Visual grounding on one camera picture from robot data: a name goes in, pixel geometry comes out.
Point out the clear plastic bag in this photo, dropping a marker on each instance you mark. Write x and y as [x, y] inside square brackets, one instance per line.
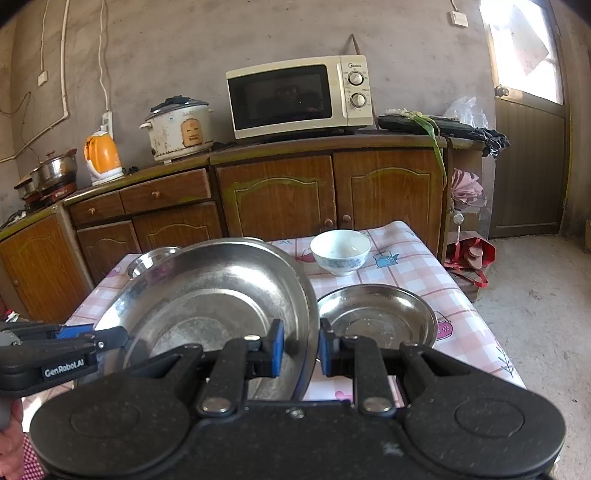
[466, 113]

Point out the small blue-patterned white bowl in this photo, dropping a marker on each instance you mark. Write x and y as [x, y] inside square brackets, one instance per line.
[339, 251]

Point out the black flat appliance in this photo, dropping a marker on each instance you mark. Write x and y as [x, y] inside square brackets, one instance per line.
[406, 124]

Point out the small steel plate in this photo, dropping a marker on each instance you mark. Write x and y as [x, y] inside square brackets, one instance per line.
[383, 318]

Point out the person's left hand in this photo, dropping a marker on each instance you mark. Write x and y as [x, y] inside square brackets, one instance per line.
[9, 447]

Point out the cream microwave oven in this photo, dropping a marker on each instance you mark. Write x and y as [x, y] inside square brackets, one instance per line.
[281, 99]

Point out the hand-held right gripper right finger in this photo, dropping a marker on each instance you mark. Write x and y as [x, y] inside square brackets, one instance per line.
[326, 346]

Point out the black cloth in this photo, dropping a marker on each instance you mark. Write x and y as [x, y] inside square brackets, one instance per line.
[494, 141]

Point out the white wall switch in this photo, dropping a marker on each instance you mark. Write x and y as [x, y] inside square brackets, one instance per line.
[458, 19]

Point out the green onion stalk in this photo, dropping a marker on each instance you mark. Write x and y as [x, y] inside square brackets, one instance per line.
[437, 145]

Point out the red bag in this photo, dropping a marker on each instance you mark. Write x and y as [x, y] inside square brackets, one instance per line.
[487, 249]

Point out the large steel plate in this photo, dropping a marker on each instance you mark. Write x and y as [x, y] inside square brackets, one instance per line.
[207, 295]

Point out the steel pot with lid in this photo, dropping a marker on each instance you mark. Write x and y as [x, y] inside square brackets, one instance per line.
[53, 173]

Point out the red induction cooker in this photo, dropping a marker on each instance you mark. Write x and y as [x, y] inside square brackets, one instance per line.
[55, 196]

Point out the metal door latch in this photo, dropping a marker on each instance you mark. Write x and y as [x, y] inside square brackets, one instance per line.
[501, 91]

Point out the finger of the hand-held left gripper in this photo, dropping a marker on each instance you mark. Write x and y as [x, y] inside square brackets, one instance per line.
[69, 346]
[74, 331]

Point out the white wall socket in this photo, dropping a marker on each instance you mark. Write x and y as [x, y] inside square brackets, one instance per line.
[42, 78]

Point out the brown door with window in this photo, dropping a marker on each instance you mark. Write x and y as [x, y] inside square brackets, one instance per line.
[526, 175]

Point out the orange electric kettle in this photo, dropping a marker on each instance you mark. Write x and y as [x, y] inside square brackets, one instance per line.
[104, 154]

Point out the steel bowl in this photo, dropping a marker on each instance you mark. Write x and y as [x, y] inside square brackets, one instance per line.
[147, 263]

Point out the white rice cooker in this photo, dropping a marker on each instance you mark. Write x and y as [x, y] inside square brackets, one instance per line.
[175, 134]

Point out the small steel pot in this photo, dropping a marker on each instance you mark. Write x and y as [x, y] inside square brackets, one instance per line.
[25, 188]

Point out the pink checked tablecloth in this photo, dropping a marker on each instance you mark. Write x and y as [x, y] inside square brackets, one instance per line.
[415, 263]

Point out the wooden kitchen cabinet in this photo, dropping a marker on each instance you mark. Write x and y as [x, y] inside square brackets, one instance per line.
[277, 146]

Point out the white paper sheet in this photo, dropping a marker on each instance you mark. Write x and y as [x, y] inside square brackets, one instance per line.
[526, 41]

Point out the narrow wooden drawer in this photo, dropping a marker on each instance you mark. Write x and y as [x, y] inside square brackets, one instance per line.
[92, 210]

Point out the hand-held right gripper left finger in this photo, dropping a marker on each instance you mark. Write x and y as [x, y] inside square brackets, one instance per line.
[277, 346]

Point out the pink cloth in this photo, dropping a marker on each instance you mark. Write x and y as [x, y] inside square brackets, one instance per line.
[466, 189]

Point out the wide wooden drawer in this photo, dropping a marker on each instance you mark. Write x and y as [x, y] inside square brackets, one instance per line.
[161, 191]

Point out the wooden cabinet door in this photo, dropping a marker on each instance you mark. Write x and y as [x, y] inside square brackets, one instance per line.
[106, 249]
[277, 198]
[180, 226]
[388, 194]
[37, 267]

